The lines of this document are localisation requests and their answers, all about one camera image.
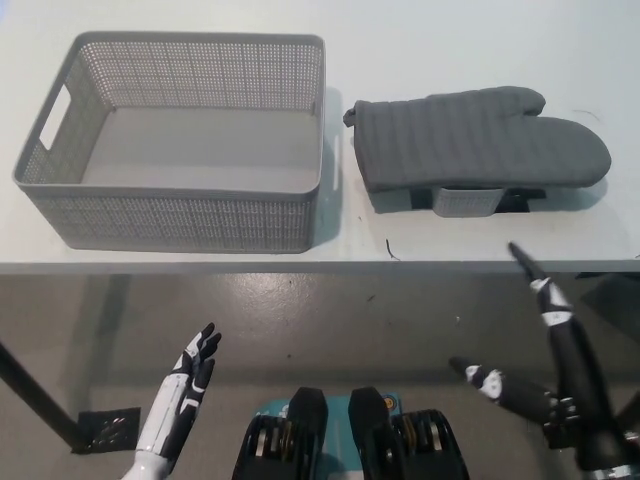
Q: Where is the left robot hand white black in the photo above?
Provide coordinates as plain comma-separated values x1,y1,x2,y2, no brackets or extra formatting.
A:
136,322,223,460

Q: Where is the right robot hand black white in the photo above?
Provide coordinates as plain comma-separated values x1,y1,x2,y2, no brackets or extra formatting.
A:
448,241,634,474

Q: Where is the grey quilted oven glove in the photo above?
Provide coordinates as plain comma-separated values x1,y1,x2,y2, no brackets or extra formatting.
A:
342,85,613,194

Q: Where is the black table leg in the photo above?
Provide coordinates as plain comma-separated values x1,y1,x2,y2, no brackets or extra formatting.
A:
0,339,97,452

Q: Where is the black flat plate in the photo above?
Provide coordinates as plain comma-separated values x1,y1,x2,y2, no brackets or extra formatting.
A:
494,187,532,214

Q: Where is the small grey perforated basket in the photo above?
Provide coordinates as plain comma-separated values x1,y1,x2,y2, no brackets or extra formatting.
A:
432,185,503,220

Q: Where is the large grey perforated basket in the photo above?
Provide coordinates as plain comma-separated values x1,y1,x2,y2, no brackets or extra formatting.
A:
11,31,329,254

